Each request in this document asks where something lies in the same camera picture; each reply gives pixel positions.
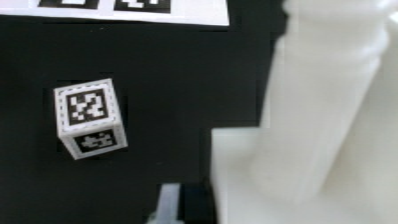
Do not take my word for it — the white paper marker sheet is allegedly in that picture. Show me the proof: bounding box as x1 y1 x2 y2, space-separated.
0 0 228 26

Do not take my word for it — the white chair seat part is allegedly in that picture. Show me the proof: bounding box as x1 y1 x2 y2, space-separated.
211 128 398 224

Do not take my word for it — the white marker cube front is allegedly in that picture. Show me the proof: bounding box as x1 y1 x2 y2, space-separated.
52 79 127 160

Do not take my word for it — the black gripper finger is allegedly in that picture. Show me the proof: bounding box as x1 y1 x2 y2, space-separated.
177 183 216 224

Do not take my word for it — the white chair leg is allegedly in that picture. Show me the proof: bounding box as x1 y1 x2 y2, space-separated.
250 0 398 203

